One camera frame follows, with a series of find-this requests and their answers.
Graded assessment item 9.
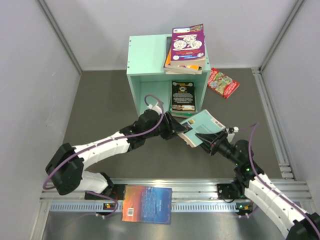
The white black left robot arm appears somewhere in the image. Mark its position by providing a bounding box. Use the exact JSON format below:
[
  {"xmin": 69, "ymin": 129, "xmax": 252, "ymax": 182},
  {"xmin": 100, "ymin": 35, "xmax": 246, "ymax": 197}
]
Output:
[{"xmin": 45, "ymin": 103, "xmax": 187, "ymax": 199}]

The aluminium right frame post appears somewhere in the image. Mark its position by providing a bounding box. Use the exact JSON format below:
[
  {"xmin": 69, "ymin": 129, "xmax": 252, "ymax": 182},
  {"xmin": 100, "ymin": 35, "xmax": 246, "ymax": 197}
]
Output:
[{"xmin": 258, "ymin": 0, "xmax": 306, "ymax": 72}]

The dark brown Edward Tulane book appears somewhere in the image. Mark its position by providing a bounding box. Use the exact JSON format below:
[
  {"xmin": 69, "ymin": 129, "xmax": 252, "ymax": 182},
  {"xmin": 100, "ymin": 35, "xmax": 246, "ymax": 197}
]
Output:
[{"xmin": 165, "ymin": 36, "xmax": 172, "ymax": 58}]

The dark blue paperback book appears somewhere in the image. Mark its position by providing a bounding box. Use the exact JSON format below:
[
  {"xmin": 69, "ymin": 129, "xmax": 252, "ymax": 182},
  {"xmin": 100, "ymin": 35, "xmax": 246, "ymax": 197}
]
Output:
[{"xmin": 164, "ymin": 67, "xmax": 203, "ymax": 75}]

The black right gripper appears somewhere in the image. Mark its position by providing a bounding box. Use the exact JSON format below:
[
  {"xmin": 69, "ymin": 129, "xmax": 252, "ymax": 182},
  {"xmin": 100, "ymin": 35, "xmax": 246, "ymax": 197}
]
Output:
[{"xmin": 194, "ymin": 130, "xmax": 241, "ymax": 166}]

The red Treehouse paperback book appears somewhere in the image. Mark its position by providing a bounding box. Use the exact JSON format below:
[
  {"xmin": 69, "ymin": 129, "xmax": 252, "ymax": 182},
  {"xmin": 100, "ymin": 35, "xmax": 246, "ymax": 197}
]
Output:
[{"xmin": 207, "ymin": 67, "xmax": 240, "ymax": 99}]

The purple paperback book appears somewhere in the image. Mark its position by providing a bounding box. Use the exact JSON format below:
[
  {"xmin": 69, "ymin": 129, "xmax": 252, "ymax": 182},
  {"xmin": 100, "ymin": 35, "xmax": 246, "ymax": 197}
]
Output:
[{"xmin": 170, "ymin": 23, "xmax": 206, "ymax": 68}]

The aluminium frame post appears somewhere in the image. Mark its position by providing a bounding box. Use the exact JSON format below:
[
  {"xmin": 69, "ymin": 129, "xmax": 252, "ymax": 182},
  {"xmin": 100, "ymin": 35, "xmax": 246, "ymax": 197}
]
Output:
[
  {"xmin": 36, "ymin": 0, "xmax": 83, "ymax": 75},
  {"xmin": 258, "ymin": 0, "xmax": 306, "ymax": 72}
]

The mint green wooden cube shelf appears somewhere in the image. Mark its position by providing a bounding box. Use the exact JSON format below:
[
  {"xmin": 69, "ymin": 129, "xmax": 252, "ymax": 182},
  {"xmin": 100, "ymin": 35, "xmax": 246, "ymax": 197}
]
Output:
[{"xmin": 126, "ymin": 34, "xmax": 211, "ymax": 115}]

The light teal thin book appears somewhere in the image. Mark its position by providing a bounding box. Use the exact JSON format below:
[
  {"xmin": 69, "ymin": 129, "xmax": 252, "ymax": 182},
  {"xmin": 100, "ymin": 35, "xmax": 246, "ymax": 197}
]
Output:
[{"xmin": 178, "ymin": 109, "xmax": 226, "ymax": 148}]

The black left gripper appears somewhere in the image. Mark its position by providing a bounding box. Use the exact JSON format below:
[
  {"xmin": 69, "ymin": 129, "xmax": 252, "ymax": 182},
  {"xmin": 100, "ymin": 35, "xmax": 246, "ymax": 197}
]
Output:
[{"xmin": 144, "ymin": 110, "xmax": 187, "ymax": 140}]

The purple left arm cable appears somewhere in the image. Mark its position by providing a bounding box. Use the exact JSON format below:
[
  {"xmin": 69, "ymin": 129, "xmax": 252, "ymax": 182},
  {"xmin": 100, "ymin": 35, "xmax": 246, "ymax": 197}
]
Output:
[{"xmin": 42, "ymin": 94, "xmax": 166, "ymax": 219}]

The black yellow Storey Treehouse book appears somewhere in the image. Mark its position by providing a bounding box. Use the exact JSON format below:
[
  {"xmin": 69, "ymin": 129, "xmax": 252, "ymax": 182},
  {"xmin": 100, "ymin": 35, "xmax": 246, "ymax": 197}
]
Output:
[{"xmin": 171, "ymin": 81, "xmax": 196, "ymax": 113}]

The Roald Dahl Charlie book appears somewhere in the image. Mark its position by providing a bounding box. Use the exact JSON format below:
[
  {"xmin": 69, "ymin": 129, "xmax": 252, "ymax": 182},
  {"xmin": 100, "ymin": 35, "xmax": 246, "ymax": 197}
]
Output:
[{"xmin": 163, "ymin": 47, "xmax": 203, "ymax": 73}]

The green paperback book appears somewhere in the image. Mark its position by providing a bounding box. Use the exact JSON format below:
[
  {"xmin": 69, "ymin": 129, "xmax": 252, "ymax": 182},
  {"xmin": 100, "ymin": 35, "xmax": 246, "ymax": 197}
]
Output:
[{"xmin": 169, "ymin": 97, "xmax": 197, "ymax": 118}]

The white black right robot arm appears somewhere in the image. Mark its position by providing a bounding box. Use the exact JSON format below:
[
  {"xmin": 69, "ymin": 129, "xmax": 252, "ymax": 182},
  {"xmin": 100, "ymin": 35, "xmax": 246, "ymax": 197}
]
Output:
[{"xmin": 196, "ymin": 130, "xmax": 320, "ymax": 240}]

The aluminium left frame post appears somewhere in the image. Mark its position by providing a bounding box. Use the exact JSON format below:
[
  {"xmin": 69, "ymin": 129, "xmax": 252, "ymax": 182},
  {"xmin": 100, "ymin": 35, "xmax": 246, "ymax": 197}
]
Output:
[{"xmin": 36, "ymin": 0, "xmax": 83, "ymax": 75}]

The Jane Eyre sunset cover book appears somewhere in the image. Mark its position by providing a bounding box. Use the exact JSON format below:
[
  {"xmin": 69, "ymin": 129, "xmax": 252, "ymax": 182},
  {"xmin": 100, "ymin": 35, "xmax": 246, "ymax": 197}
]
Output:
[{"xmin": 122, "ymin": 185, "xmax": 173, "ymax": 225}]

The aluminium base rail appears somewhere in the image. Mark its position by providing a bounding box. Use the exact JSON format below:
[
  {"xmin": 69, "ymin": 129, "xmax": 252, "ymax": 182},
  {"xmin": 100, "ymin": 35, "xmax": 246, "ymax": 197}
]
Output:
[{"xmin": 39, "ymin": 67, "xmax": 313, "ymax": 213}]

